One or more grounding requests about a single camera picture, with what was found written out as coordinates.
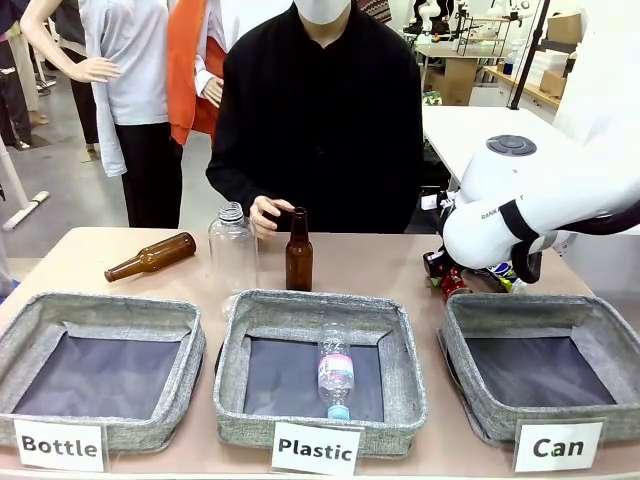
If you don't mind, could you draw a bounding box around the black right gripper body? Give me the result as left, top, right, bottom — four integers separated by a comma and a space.
423, 248, 454, 281

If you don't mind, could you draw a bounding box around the plastic bottle pink label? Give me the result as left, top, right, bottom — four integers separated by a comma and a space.
317, 323, 357, 420

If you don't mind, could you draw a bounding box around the cardboard box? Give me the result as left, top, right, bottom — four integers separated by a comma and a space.
545, 12, 584, 46

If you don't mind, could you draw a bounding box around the grey fabric basket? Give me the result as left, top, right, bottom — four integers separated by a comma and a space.
437, 292, 640, 448
213, 288, 429, 459
0, 292, 207, 454

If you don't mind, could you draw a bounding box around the person's right hand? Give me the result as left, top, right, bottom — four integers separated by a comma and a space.
249, 195, 297, 241

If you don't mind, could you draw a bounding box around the white background table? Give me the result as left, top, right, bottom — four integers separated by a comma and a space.
421, 103, 569, 187

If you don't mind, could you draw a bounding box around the mannequin in orange vest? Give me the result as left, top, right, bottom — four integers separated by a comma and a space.
166, 0, 241, 147

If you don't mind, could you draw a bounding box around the white Can label sign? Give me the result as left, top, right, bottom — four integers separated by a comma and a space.
513, 418, 606, 473

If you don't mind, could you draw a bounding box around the white face mask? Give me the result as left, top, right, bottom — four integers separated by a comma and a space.
292, 0, 353, 25

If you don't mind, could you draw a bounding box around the blue white crushed can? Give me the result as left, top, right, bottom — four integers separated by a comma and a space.
485, 259, 517, 280

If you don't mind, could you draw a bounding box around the mannequin in grey shirt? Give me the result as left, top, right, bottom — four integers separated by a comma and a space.
19, 0, 184, 230

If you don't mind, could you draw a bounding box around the white table leg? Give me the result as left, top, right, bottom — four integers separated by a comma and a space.
0, 134, 51, 232

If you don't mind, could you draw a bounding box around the wooden workbench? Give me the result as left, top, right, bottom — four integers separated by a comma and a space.
482, 64, 564, 109

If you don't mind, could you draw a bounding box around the black stand pole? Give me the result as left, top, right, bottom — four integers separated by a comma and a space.
506, 0, 552, 111

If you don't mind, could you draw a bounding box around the brown glass bottle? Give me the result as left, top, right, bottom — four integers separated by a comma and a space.
103, 231, 198, 284
285, 206, 315, 292

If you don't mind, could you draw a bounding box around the red crushed can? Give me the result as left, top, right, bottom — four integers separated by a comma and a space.
439, 267, 472, 302

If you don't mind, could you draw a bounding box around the white Plastic label sign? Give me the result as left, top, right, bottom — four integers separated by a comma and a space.
271, 421, 365, 476

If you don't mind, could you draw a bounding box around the person in black shirt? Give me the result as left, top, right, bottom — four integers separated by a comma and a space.
205, 0, 426, 235

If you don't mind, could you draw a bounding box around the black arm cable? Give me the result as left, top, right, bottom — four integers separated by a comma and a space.
499, 198, 640, 284

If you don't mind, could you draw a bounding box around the large clear plastic bottle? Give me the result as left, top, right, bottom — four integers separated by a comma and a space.
207, 201, 260, 301

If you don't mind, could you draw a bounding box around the white Bottle label sign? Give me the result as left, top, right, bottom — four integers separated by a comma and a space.
12, 418, 107, 473

